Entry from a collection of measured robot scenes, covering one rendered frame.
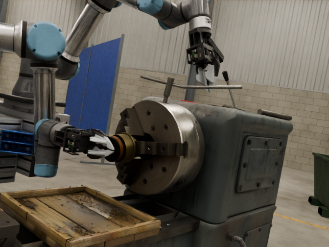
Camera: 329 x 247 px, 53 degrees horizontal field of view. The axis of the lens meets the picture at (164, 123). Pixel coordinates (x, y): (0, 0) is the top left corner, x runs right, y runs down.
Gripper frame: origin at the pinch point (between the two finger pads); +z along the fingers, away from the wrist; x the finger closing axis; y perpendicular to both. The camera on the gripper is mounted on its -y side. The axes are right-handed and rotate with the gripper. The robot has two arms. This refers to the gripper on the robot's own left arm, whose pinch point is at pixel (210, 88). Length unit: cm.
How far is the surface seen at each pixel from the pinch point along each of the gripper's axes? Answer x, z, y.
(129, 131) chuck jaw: -17.1, 13.3, 23.2
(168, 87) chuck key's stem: -7.8, -0.2, 13.2
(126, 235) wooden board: -7, 42, 37
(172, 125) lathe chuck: -4.8, 13.1, 17.0
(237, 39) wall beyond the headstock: -401, -399, -873
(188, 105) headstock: -10.5, 3.4, -1.1
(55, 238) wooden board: -12, 40, 54
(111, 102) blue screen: -379, -111, -289
